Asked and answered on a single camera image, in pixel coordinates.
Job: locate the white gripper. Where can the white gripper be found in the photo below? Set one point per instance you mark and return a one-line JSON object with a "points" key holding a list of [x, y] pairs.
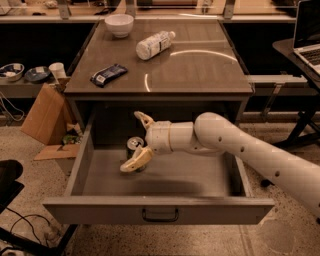
{"points": [[158, 137]]}

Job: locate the white bowl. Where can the white bowl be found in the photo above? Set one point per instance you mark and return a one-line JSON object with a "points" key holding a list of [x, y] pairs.
{"points": [[120, 25]]}

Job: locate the black chair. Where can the black chair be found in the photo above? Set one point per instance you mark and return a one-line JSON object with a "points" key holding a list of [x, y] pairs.
{"points": [[10, 171]]}

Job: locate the dark blue snack packet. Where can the dark blue snack packet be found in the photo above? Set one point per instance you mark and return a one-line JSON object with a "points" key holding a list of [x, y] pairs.
{"points": [[106, 75]]}

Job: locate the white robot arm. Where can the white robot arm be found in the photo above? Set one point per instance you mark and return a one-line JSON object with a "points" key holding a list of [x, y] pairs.
{"points": [[211, 134]]}

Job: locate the dark blue bowl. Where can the dark blue bowl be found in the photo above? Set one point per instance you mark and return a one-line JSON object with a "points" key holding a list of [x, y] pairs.
{"points": [[37, 74]]}

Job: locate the white plastic bottle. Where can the white plastic bottle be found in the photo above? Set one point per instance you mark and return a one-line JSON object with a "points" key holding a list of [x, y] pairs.
{"points": [[155, 44]]}

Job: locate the black side table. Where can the black side table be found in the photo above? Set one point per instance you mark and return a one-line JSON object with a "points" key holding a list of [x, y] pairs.
{"points": [[306, 131]]}

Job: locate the white paper cup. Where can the white paper cup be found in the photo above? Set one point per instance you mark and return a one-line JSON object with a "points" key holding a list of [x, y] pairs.
{"points": [[58, 71]]}

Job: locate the black drawer handle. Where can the black drawer handle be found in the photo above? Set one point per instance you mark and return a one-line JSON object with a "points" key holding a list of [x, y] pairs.
{"points": [[160, 216]]}

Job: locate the patterned bowl on shelf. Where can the patterned bowl on shelf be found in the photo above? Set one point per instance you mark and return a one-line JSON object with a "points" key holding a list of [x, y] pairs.
{"points": [[11, 72]]}

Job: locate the brown cardboard box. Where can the brown cardboard box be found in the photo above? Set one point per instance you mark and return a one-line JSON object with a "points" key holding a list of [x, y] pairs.
{"points": [[47, 122]]}

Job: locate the green soda can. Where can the green soda can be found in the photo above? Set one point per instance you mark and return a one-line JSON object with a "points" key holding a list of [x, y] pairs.
{"points": [[134, 145]]}

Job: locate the open grey top drawer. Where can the open grey top drawer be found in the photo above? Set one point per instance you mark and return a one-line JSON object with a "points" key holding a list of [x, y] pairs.
{"points": [[205, 190]]}

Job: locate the low grey shelf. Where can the low grey shelf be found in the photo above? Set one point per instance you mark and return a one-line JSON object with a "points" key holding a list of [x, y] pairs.
{"points": [[22, 89]]}

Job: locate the silver laptop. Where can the silver laptop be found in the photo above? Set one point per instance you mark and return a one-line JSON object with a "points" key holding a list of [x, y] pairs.
{"points": [[306, 42]]}

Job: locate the grey drawer cabinet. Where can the grey drawer cabinet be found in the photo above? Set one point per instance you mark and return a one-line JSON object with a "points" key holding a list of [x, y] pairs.
{"points": [[200, 66]]}

